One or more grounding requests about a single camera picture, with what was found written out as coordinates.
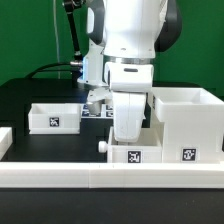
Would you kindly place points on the white fence wall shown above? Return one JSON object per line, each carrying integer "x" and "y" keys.
{"x": 110, "y": 175}
{"x": 5, "y": 140}

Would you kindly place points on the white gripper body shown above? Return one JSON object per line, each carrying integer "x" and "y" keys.
{"x": 128, "y": 111}

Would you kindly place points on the fiducial marker sheet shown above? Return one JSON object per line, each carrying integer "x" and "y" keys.
{"x": 106, "y": 112}

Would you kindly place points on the white rear drawer box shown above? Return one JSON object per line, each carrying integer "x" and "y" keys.
{"x": 54, "y": 118}

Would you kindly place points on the white front fence wall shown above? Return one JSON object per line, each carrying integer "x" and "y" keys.
{"x": 110, "y": 175}

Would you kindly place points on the white left fence wall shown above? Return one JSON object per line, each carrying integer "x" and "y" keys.
{"x": 5, "y": 140}

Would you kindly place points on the white drawer cabinet frame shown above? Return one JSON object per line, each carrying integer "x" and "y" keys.
{"x": 189, "y": 123}

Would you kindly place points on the white drawer box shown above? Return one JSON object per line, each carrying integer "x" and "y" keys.
{"x": 54, "y": 118}
{"x": 147, "y": 149}

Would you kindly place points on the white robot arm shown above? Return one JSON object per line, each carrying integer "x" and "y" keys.
{"x": 125, "y": 36}

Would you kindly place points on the white front drawer box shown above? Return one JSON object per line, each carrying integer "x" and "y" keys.
{"x": 147, "y": 149}

